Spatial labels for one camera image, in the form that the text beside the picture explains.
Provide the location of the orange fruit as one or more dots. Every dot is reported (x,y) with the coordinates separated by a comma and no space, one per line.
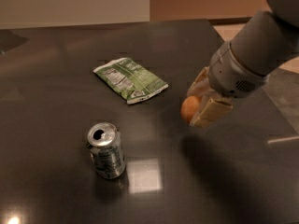
(189,107)

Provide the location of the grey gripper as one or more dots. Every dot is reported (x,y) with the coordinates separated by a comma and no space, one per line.
(231,73)

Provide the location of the silver soda can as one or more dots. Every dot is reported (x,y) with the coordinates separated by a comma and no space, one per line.
(104,144)

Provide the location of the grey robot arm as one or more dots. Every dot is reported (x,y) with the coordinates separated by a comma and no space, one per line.
(243,64)

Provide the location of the green jalapeno chip bag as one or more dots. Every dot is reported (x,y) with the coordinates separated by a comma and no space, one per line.
(130,80)

